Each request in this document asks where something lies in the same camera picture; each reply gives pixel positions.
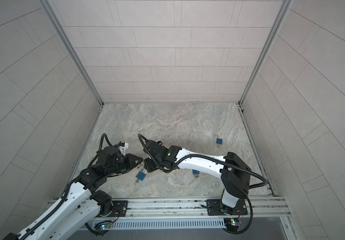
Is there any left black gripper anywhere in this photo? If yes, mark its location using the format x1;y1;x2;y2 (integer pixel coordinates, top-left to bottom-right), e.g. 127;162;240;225
105;154;144;177

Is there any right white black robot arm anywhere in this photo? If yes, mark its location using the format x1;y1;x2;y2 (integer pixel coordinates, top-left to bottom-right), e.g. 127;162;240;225
138;134;268;209

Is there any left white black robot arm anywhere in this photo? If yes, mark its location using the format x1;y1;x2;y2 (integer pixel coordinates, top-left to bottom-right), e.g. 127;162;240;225
5;146;143;240

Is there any left blue padlock with key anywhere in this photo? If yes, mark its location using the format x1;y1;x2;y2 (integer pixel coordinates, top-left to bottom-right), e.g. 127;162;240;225
135;171;147;185

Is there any blue padlock with key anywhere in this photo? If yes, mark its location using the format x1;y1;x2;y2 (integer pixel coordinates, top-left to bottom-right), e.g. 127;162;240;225
135;171;147;185
192;170;200;178

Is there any right blue padlock with key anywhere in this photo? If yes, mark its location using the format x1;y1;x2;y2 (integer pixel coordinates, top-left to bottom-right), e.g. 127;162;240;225
192;170;200;178

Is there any far small blue padlock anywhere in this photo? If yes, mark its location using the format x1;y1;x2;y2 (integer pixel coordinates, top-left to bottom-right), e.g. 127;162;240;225
213;134;222;148

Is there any left green circuit board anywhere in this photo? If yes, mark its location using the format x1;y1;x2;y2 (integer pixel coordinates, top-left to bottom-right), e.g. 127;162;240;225
94;220;113;231

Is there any white vent grille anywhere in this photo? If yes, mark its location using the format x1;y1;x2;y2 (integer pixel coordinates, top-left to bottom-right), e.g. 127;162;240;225
91;218;225;231

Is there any right circuit board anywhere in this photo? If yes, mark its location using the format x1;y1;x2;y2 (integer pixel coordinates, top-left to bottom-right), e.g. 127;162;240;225
223;219;242;232

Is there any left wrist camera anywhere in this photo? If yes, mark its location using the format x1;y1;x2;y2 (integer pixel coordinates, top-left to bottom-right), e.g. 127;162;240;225
116;142;129;156

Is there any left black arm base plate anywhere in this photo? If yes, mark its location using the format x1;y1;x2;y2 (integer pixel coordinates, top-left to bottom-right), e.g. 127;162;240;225
99;201;129;218

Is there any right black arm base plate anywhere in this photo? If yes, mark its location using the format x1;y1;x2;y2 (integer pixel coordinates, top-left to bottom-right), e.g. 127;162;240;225
205;199;248;216

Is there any aluminium mounting rail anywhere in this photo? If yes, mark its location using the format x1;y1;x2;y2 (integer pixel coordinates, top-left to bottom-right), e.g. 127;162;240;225
44;196;290;220

